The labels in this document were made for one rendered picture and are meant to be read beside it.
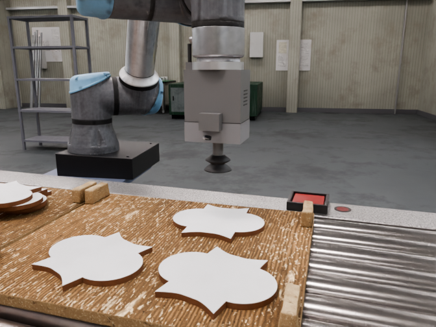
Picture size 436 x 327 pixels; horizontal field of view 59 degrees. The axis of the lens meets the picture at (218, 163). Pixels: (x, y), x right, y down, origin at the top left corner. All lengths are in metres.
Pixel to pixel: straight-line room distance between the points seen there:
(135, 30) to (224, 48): 0.57
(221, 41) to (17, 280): 0.39
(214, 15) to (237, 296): 0.35
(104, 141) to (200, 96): 0.67
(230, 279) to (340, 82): 10.90
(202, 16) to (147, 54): 0.58
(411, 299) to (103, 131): 0.92
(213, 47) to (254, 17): 10.78
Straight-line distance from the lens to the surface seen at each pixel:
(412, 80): 11.65
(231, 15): 0.55
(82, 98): 1.18
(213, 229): 0.59
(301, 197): 0.79
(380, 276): 0.57
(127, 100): 1.19
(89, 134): 1.18
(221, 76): 0.55
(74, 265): 0.52
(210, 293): 0.44
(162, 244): 0.57
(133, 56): 1.13
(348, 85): 11.32
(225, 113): 0.55
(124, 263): 0.51
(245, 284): 0.45
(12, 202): 0.71
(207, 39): 0.55
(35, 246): 0.61
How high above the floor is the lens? 1.18
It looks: 14 degrees down
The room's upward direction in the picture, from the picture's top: straight up
